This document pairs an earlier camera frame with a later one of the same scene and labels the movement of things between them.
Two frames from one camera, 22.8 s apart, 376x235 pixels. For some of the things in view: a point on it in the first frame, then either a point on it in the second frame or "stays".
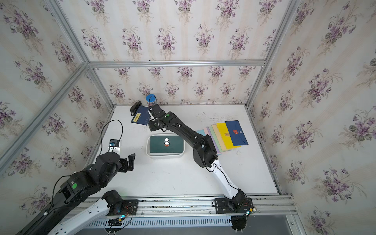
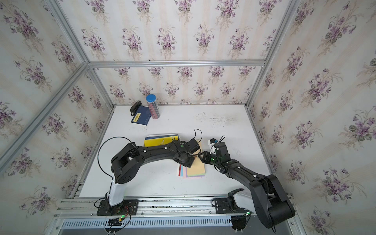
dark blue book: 142,116 stays
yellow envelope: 229,143 -> 160,141
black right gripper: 151,128 -> 204,159
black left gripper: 124,162 -> 189,165
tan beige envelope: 220,138 -> 198,167
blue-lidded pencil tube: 151,99 stays
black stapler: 134,107 stays
